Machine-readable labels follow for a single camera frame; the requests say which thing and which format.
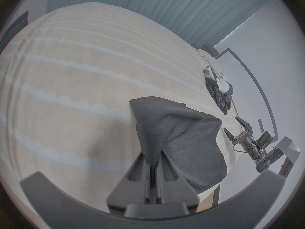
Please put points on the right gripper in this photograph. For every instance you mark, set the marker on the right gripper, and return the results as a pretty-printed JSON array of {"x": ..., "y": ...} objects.
[{"x": 245, "y": 139}]

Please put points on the black T-shirt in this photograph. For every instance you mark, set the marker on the black T-shirt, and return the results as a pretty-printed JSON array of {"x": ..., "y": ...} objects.
[{"x": 185, "y": 139}]

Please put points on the white printed pillow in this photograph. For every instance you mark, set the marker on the white printed pillow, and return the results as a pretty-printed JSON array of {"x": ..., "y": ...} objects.
[{"x": 214, "y": 63}]

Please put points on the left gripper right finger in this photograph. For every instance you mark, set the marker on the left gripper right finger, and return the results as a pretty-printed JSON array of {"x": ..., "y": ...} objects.
[{"x": 174, "y": 189}]

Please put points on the pile of clothes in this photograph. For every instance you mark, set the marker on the pile of clothes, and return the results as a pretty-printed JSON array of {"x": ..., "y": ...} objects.
[{"x": 220, "y": 94}]

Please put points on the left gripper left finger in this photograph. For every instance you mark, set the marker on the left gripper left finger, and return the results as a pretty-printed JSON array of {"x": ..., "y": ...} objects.
[{"x": 133, "y": 189}]

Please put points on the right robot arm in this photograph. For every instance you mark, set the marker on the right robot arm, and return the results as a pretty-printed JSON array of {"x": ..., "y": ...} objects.
[{"x": 287, "y": 149}]

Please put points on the bed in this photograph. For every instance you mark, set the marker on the bed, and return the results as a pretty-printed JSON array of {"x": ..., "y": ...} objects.
[{"x": 83, "y": 80}]

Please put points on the black chest of drawers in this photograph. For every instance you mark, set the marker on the black chest of drawers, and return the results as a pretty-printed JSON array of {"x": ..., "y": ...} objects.
[{"x": 14, "y": 30}]

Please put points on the grey bedside table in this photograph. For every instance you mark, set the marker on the grey bedside table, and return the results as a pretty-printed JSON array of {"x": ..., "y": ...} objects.
[{"x": 212, "y": 51}]

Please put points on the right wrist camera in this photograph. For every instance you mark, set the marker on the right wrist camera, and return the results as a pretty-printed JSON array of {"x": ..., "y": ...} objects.
[{"x": 264, "y": 138}]

